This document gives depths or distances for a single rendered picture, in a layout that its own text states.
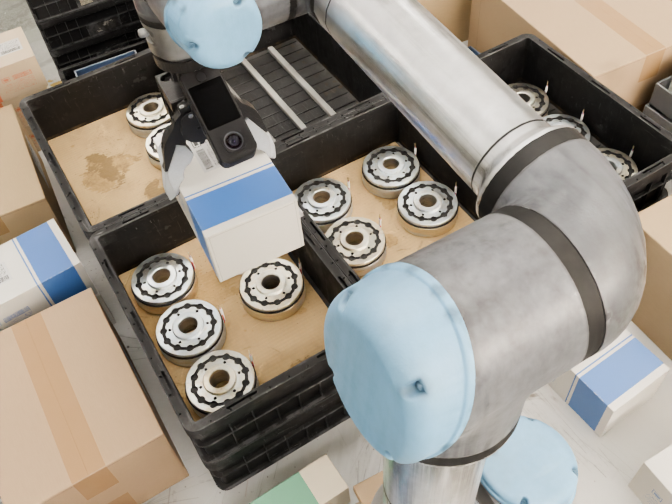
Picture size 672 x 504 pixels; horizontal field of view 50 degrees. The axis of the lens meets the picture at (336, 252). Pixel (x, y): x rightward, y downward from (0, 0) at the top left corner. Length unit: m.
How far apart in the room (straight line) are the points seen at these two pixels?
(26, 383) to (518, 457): 0.71
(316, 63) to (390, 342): 1.21
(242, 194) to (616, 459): 0.70
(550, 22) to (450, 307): 1.20
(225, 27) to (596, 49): 0.98
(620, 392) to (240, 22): 0.78
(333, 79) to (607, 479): 0.91
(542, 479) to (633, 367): 0.39
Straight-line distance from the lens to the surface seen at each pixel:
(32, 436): 1.12
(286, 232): 0.91
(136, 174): 1.41
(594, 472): 1.19
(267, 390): 0.96
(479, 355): 0.42
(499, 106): 0.55
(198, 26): 0.65
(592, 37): 1.54
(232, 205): 0.88
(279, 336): 1.12
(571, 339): 0.46
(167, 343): 1.12
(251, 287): 1.14
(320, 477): 1.09
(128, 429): 1.07
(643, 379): 1.18
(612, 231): 0.48
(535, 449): 0.85
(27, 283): 1.24
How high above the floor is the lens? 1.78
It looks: 52 degrees down
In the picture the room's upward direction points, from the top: 6 degrees counter-clockwise
